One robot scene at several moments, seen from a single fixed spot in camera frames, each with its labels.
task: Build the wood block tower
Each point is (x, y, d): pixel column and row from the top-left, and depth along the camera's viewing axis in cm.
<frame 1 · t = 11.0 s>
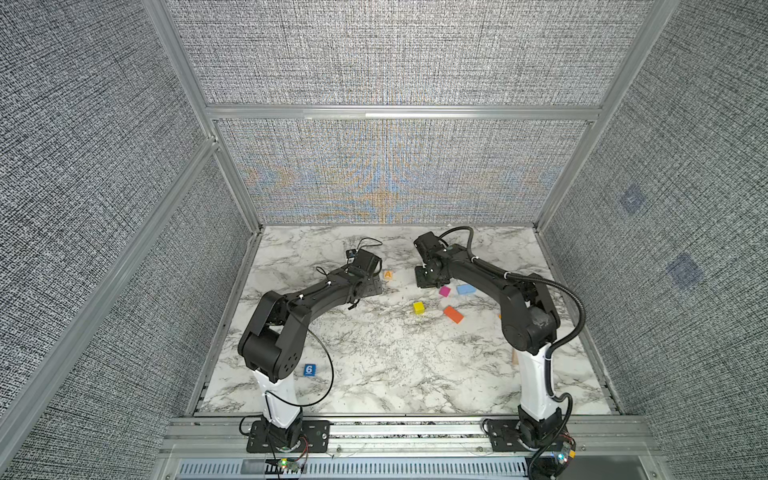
left hand: (363, 287, 97), fingers open
right hand: (425, 279, 100), fingers open
orange letter A block: (388, 274, 105), point 2 cm above the table
yellow cube block: (419, 308, 97), point 2 cm above the table
magenta cube block: (444, 291, 102), on the table
red-orange flat block: (453, 314, 98), on the table
blue number 6 block: (310, 370, 85), on the table

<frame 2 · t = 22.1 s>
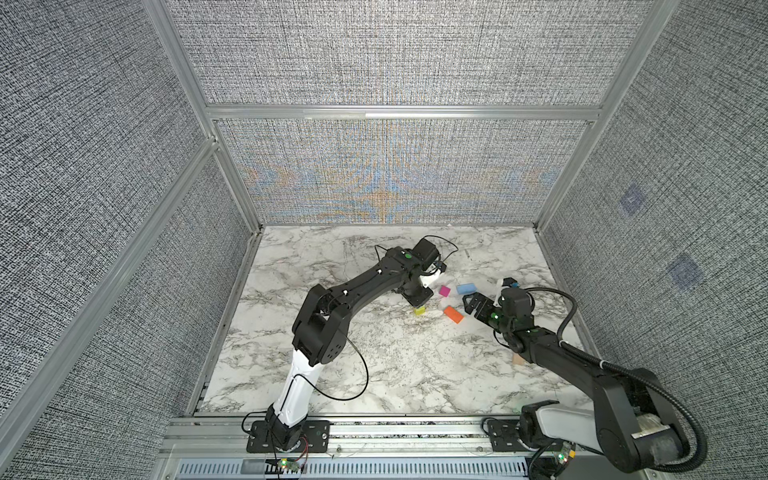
left hand: (419, 299, 90), fingers open
right hand: (474, 301, 91), fingers open
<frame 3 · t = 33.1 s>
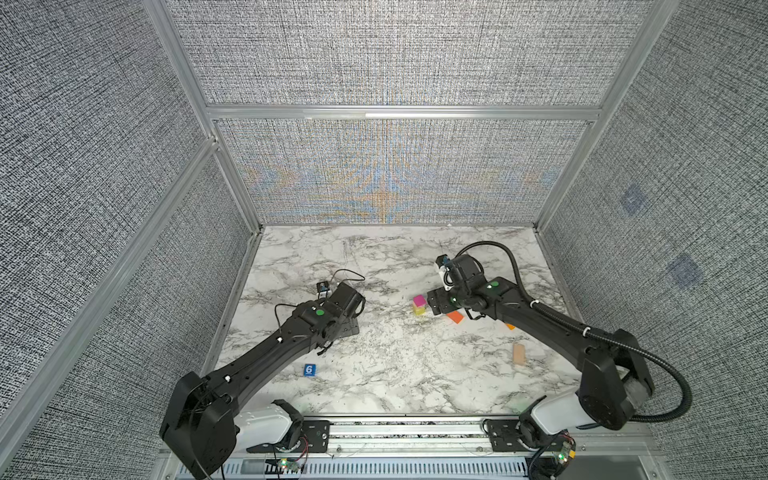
left hand: (337, 326, 83), fingers open
right hand: (441, 293, 87), fingers open
magenta cube block: (419, 300, 94), point 6 cm above the table
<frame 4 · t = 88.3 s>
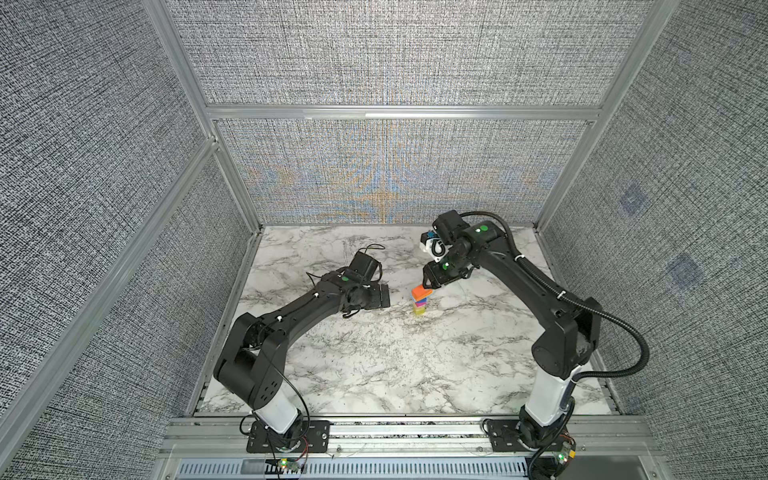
left hand: (376, 300, 89), fingers open
right hand: (434, 278, 84), fingers open
red-orange flat block: (420, 293, 87), point 13 cm above the table
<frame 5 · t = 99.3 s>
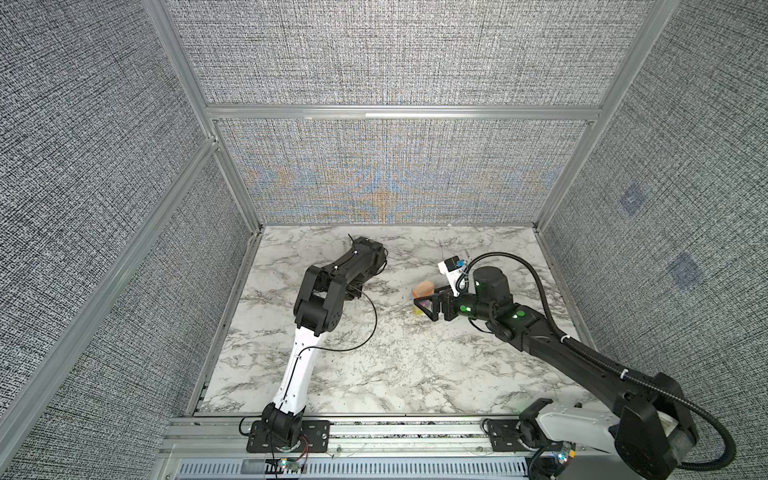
left hand: (335, 298, 98), fingers open
right hand: (425, 294, 78), fingers open
